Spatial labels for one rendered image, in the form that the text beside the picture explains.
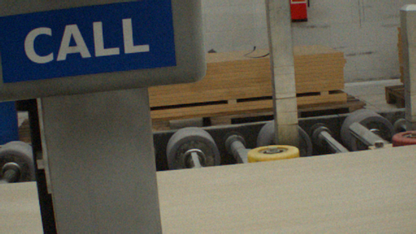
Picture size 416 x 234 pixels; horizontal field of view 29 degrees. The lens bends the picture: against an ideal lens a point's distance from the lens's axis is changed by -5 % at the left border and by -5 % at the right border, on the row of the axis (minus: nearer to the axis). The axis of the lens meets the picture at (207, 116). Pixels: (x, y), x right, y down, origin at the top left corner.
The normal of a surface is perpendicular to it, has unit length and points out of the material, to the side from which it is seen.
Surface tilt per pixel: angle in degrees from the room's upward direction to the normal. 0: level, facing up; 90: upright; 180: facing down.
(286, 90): 90
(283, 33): 90
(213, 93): 90
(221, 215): 0
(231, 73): 90
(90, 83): 105
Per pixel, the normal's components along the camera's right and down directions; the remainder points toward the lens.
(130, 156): 0.08, 0.16
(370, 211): -0.08, -0.98
